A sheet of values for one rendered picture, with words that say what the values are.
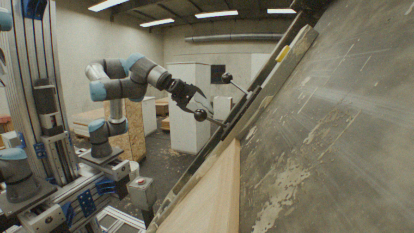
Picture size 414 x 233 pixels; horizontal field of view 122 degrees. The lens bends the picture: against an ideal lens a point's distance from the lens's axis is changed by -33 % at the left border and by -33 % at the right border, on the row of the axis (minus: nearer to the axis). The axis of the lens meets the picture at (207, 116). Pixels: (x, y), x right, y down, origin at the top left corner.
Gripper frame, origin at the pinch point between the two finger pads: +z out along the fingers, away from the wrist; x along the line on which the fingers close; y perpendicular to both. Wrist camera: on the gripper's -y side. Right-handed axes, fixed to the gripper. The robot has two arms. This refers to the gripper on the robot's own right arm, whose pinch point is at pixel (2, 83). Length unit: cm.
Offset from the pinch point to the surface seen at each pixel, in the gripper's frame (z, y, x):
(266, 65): 41, 41, 63
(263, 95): 42, 42, 37
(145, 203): 76, -39, 16
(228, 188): 45, 38, 9
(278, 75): 38, 47, 40
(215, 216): 45, 38, 4
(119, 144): 71, -211, 96
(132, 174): 100, -155, 61
